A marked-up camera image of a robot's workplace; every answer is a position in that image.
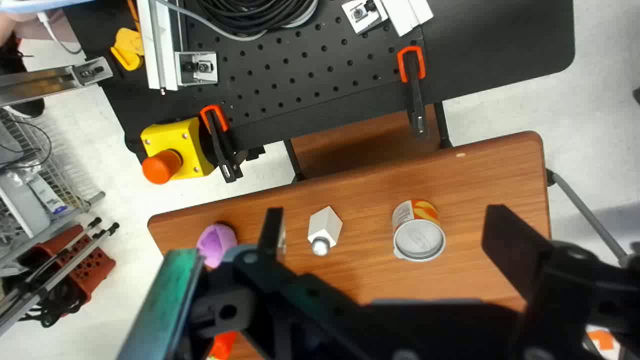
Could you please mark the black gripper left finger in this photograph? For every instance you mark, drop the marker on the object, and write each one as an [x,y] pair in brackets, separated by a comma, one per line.
[273,234]

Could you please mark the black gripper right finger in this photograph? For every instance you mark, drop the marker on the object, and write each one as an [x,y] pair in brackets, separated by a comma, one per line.
[517,251]

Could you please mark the white salt shaker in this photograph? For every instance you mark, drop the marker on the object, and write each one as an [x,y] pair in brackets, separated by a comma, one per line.
[324,230]

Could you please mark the purple plush ball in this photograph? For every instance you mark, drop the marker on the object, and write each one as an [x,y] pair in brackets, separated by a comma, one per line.
[214,243]

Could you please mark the orange labelled tin can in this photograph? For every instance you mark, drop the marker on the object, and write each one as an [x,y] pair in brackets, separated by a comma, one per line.
[417,230]

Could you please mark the orange black clamp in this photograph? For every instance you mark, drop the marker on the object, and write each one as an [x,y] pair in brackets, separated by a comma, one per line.
[412,72]
[222,149]

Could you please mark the wooden table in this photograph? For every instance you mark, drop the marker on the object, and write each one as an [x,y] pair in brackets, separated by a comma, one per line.
[358,302]

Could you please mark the yellow emergency stop box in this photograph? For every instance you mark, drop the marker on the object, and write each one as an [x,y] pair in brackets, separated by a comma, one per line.
[174,153]

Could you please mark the orange toy pepper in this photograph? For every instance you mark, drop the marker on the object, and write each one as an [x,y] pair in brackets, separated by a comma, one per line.
[222,346]

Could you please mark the black perforated board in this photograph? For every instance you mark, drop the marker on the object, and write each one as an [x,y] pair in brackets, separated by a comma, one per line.
[324,75]

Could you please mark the red brick block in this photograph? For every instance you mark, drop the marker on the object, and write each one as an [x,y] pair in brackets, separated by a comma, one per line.
[78,252]

